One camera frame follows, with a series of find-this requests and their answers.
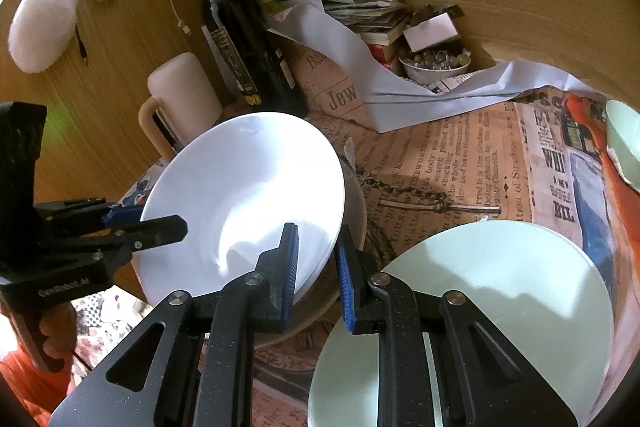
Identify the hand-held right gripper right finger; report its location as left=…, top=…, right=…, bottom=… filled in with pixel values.
left=335, top=238, right=581, bottom=427

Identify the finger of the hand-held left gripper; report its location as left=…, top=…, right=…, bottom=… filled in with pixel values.
left=35, top=198, right=144, bottom=235
left=75, top=215, right=189, bottom=280

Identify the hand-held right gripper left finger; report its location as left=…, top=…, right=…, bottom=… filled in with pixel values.
left=48, top=222, right=301, bottom=427

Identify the white plate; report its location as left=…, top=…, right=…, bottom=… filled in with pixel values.
left=137, top=112, right=347, bottom=305

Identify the mint green plate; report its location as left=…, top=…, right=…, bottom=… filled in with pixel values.
left=307, top=221, right=615, bottom=427

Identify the person's left forearm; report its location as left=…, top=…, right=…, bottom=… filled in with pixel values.
left=0, top=341, right=72, bottom=410

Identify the person's left hand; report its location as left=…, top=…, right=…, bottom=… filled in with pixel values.
left=40, top=301, right=79, bottom=366

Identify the floral print cloth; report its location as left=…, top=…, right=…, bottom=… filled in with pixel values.
left=70, top=296, right=147, bottom=383

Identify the cream mug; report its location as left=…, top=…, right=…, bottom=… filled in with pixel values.
left=138, top=52, right=224, bottom=158

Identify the newspaper print tablecloth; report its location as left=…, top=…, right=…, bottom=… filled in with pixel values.
left=120, top=34, right=640, bottom=427

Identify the dark wine bottle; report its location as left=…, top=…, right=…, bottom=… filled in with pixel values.
left=186, top=0, right=310, bottom=120

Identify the white fluffy pompom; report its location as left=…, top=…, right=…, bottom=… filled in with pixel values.
left=9, top=0, right=78, bottom=72

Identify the small bowl of trinkets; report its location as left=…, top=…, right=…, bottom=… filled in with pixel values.
left=399, top=48, right=472, bottom=86

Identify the white paper sheet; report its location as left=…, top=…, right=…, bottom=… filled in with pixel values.
left=267, top=2, right=601, bottom=134

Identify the white folded card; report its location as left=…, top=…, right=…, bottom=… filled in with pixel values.
left=402, top=13, right=461, bottom=52

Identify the stack of newspapers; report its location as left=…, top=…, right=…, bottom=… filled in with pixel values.
left=232, top=0, right=408, bottom=48

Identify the mint green bowl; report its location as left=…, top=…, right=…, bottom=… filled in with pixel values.
left=605, top=99, right=640, bottom=192

